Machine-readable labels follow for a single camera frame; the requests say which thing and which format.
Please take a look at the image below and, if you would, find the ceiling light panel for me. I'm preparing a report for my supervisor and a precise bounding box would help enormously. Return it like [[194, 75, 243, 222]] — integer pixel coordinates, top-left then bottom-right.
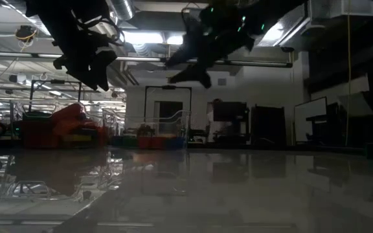
[[166, 34, 184, 45], [123, 30, 165, 45]]

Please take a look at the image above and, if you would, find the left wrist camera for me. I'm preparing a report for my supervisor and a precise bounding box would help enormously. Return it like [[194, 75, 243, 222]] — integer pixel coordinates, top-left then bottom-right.
[[52, 54, 68, 71]]

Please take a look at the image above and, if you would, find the silver round ventilation duct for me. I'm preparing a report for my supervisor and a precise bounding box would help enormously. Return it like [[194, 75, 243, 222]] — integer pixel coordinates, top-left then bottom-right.
[[110, 0, 135, 21]]

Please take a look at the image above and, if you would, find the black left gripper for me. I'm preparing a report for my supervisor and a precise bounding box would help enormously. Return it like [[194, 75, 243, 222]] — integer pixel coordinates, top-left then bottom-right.
[[55, 19, 118, 91]]

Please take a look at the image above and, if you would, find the long yellow block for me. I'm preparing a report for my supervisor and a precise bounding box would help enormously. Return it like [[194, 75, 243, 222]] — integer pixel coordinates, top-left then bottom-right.
[[62, 134, 92, 142]]

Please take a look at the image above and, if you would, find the person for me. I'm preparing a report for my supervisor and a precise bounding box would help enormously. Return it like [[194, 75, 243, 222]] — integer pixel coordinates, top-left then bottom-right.
[[207, 98, 225, 143]]

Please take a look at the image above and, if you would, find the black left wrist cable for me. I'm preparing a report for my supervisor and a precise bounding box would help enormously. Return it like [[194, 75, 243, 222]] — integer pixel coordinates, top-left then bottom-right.
[[73, 9, 126, 46]]

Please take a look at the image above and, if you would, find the long ceiling pipe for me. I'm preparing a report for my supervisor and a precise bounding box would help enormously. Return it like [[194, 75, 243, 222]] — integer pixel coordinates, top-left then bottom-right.
[[115, 55, 293, 69]]

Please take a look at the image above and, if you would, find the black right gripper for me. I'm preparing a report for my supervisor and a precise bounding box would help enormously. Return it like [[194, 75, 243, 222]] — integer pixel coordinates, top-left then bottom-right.
[[165, 6, 255, 89]]

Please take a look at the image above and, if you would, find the small green block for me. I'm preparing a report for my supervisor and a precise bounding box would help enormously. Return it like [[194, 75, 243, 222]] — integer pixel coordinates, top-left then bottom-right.
[[123, 135, 139, 148]]

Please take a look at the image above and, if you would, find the whiteboard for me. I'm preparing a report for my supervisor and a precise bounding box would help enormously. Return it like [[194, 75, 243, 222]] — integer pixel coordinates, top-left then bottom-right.
[[294, 96, 328, 142]]

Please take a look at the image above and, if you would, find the long red block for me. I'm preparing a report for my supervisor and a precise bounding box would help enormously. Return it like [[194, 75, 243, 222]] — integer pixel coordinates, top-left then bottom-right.
[[18, 120, 56, 133]]

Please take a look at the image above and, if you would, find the black station frame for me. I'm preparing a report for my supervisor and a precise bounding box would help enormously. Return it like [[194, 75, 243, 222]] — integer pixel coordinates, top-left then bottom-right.
[[144, 85, 193, 143]]

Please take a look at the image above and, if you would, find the black cabinet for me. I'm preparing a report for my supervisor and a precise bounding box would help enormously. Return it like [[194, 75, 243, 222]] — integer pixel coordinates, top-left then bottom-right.
[[212, 102, 249, 143], [250, 105, 287, 143]]

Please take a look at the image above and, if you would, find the clear plastic bin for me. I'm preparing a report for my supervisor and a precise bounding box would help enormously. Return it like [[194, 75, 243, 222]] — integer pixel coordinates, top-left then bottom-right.
[[97, 106, 193, 150], [10, 99, 102, 150]]

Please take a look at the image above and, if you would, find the small red block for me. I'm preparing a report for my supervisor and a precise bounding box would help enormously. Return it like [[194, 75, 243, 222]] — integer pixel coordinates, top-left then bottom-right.
[[137, 135, 167, 150]]

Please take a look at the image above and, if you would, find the black hanging ceiling device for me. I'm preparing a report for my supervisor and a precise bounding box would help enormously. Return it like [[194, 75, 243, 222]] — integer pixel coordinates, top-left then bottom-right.
[[14, 25, 38, 43]]

